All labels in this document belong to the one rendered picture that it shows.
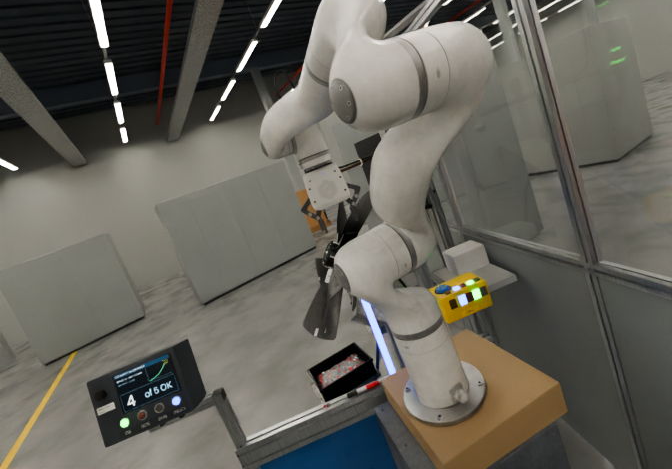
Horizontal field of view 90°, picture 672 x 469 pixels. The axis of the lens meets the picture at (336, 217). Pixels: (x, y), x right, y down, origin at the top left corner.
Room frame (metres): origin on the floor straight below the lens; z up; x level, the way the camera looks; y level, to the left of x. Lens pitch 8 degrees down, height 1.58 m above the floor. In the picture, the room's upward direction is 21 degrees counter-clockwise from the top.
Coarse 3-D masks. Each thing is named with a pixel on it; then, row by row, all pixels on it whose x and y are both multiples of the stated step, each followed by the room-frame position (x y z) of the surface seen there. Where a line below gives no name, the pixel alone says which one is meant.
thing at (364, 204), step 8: (368, 192) 1.31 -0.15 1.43; (360, 200) 1.28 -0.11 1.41; (368, 200) 1.38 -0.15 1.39; (360, 208) 1.36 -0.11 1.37; (368, 208) 1.42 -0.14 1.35; (352, 216) 1.35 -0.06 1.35; (360, 216) 1.41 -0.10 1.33; (352, 224) 1.40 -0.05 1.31; (360, 224) 1.44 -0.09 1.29; (344, 232) 1.39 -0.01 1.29; (352, 232) 1.44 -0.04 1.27
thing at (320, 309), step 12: (324, 288) 1.42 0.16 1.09; (324, 300) 1.39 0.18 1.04; (336, 300) 1.36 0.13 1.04; (312, 312) 1.41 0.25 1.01; (324, 312) 1.36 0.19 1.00; (336, 312) 1.33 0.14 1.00; (312, 324) 1.38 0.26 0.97; (324, 324) 1.33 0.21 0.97; (336, 324) 1.30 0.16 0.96; (324, 336) 1.30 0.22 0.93
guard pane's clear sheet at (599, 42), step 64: (448, 0) 1.33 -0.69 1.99; (576, 0) 0.83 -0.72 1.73; (640, 0) 0.70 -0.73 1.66; (512, 64) 1.10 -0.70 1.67; (576, 64) 0.87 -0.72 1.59; (640, 64) 0.72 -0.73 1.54; (512, 128) 1.18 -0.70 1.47; (576, 128) 0.92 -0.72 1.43; (640, 128) 0.75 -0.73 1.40; (512, 192) 1.29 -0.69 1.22; (640, 192) 0.79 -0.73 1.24; (576, 256) 1.05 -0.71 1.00; (640, 256) 0.83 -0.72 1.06
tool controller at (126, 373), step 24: (144, 360) 0.92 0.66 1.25; (168, 360) 0.92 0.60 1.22; (192, 360) 0.99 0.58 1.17; (96, 384) 0.91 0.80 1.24; (120, 384) 0.90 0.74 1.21; (144, 384) 0.90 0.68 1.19; (168, 384) 0.90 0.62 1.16; (192, 384) 0.93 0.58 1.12; (96, 408) 0.89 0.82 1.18; (120, 408) 0.89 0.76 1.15; (144, 408) 0.89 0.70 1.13; (168, 408) 0.89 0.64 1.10; (192, 408) 0.88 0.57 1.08; (120, 432) 0.87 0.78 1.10
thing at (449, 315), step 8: (456, 280) 1.06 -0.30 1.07; (464, 280) 1.03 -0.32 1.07; (472, 280) 1.01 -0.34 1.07; (480, 280) 0.99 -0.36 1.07; (432, 288) 1.06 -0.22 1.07; (464, 288) 0.98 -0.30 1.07; (472, 288) 0.98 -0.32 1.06; (440, 296) 0.99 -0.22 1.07; (448, 296) 0.98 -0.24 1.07; (456, 296) 0.98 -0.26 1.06; (488, 296) 0.99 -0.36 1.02; (440, 304) 0.99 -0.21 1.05; (448, 304) 0.98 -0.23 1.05; (464, 304) 0.98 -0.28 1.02; (472, 304) 0.98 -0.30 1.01; (480, 304) 0.98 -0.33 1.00; (488, 304) 0.98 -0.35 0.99; (448, 312) 0.98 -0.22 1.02; (456, 312) 0.98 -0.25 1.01; (464, 312) 0.98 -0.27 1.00; (472, 312) 0.98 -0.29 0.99; (448, 320) 0.97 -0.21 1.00; (456, 320) 0.98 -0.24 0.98
